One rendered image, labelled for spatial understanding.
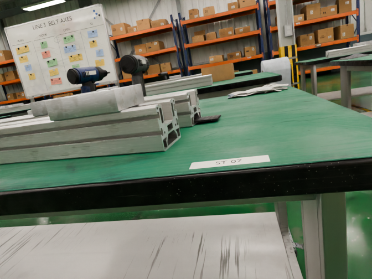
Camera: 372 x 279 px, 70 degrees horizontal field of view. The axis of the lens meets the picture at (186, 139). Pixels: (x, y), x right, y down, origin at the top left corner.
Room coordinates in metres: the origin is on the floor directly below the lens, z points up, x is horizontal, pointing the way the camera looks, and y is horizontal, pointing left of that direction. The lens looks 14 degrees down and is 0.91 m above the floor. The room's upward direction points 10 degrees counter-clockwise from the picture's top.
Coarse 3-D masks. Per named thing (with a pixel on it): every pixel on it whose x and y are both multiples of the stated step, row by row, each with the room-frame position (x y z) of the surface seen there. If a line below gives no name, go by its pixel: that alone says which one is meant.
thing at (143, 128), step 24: (24, 120) 0.69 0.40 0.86; (48, 120) 0.56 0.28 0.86; (72, 120) 0.52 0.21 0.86; (96, 120) 0.50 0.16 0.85; (120, 120) 0.50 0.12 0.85; (144, 120) 0.47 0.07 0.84; (168, 120) 0.53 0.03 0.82; (0, 144) 0.59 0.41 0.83; (24, 144) 0.57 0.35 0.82; (48, 144) 0.56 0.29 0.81; (72, 144) 0.53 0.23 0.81; (96, 144) 0.51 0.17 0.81; (120, 144) 0.49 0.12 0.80; (144, 144) 0.47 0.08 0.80; (168, 144) 0.49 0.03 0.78
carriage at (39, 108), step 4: (88, 92) 0.81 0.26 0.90; (64, 96) 0.79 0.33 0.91; (68, 96) 0.75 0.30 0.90; (44, 100) 0.78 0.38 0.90; (32, 104) 0.79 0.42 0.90; (36, 104) 0.79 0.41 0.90; (40, 104) 0.78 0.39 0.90; (44, 104) 0.78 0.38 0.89; (32, 108) 0.79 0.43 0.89; (36, 108) 0.79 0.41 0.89; (40, 108) 0.78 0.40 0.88; (44, 108) 0.78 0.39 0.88; (32, 112) 0.79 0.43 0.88; (36, 112) 0.79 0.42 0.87; (40, 112) 0.78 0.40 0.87; (44, 112) 0.78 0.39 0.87
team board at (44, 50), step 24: (24, 24) 3.98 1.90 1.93; (48, 24) 3.90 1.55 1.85; (72, 24) 3.83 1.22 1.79; (96, 24) 3.75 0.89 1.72; (24, 48) 4.00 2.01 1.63; (48, 48) 3.92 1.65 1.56; (72, 48) 3.84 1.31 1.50; (96, 48) 3.77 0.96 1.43; (24, 72) 4.03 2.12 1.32; (48, 72) 3.95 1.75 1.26
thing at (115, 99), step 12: (72, 96) 0.51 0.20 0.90; (84, 96) 0.50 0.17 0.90; (96, 96) 0.49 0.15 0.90; (108, 96) 0.48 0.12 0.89; (120, 96) 0.50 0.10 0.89; (132, 96) 0.54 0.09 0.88; (48, 108) 0.53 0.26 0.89; (60, 108) 0.52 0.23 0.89; (72, 108) 0.51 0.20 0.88; (84, 108) 0.50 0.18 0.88; (96, 108) 0.49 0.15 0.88; (108, 108) 0.49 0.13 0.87; (120, 108) 0.49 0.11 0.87
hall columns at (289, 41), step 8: (280, 0) 5.93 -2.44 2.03; (288, 0) 5.89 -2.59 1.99; (280, 8) 5.93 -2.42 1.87; (288, 8) 5.89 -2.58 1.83; (280, 16) 5.93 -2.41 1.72; (288, 16) 5.89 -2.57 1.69; (280, 24) 5.81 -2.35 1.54; (280, 32) 5.81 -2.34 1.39; (280, 40) 5.88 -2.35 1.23; (288, 40) 5.90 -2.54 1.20; (280, 48) 5.82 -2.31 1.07; (288, 48) 5.76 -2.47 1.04; (296, 48) 5.73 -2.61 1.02; (280, 56) 5.92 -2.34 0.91; (288, 56) 5.77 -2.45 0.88; (296, 56) 5.73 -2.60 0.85; (296, 72) 5.73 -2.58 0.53; (296, 80) 5.74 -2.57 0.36
